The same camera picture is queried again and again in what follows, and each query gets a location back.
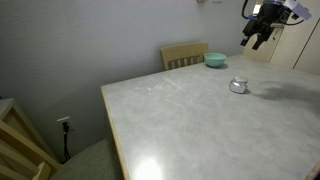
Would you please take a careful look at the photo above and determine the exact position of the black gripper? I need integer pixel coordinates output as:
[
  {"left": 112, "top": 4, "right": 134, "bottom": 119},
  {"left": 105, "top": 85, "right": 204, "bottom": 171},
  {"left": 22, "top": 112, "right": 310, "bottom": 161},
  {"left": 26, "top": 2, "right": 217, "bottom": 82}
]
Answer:
[{"left": 240, "top": 2, "right": 285, "bottom": 51}]

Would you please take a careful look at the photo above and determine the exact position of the silver jar lid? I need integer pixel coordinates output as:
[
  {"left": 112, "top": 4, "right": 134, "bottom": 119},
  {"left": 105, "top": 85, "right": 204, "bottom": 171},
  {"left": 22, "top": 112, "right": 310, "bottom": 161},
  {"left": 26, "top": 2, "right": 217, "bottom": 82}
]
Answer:
[{"left": 233, "top": 76, "right": 249, "bottom": 85}]

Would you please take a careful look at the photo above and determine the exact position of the teal bowl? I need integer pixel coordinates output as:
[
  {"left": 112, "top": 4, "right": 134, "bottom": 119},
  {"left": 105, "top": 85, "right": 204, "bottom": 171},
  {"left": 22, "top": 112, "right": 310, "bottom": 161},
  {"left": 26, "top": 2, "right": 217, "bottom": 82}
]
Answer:
[{"left": 203, "top": 52, "right": 228, "bottom": 68}]

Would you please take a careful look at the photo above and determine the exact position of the cream tall cabinet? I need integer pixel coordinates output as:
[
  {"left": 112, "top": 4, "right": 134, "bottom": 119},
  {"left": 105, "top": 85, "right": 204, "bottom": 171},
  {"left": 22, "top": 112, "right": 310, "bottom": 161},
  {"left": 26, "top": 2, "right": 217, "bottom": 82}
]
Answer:
[{"left": 269, "top": 0, "right": 320, "bottom": 76}]

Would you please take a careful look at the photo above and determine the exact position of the light wooden chair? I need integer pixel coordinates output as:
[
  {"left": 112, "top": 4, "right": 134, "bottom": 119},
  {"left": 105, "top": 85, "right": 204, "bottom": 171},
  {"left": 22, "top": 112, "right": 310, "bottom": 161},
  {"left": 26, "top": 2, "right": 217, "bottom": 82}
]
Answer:
[{"left": 160, "top": 41, "right": 210, "bottom": 72}]

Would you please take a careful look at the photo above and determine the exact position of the brown object corner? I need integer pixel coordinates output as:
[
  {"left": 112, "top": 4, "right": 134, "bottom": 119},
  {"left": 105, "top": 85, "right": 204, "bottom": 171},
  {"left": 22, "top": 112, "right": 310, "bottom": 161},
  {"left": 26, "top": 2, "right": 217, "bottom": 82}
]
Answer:
[{"left": 304, "top": 160, "right": 320, "bottom": 180}]

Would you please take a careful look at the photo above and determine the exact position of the wooden chair with green cushion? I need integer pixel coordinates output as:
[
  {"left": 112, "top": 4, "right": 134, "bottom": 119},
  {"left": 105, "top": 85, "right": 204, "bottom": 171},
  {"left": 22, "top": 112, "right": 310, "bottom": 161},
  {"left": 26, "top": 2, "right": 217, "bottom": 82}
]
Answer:
[{"left": 0, "top": 97, "right": 125, "bottom": 180}]

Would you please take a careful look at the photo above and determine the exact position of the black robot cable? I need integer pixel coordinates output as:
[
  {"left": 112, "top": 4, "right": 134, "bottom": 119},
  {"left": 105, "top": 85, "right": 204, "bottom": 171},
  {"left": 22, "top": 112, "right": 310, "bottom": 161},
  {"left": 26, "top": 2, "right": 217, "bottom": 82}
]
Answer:
[{"left": 241, "top": 0, "right": 255, "bottom": 20}]

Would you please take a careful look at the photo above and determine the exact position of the black looped cable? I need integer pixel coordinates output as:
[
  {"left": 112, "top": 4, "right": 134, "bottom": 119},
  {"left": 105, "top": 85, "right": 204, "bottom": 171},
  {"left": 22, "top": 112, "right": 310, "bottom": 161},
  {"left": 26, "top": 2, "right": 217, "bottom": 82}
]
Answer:
[{"left": 276, "top": 17, "right": 306, "bottom": 28}]

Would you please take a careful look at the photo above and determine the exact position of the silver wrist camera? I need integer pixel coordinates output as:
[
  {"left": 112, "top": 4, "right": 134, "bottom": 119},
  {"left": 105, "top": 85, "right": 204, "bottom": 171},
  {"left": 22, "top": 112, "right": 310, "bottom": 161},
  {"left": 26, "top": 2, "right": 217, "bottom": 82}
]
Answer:
[{"left": 283, "top": 0, "right": 313, "bottom": 22}]

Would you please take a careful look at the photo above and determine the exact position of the black plug with cable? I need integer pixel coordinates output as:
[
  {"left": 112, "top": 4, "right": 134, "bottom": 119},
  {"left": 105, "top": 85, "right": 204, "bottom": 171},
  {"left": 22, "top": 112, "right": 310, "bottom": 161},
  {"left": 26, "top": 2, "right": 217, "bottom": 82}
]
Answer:
[{"left": 62, "top": 121, "right": 72, "bottom": 162}]

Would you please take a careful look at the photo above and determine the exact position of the white wall outlet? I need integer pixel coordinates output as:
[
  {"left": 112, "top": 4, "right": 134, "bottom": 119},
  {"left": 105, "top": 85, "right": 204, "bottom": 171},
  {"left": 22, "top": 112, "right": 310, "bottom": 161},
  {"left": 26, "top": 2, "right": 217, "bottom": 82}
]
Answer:
[{"left": 56, "top": 115, "right": 72, "bottom": 130}]

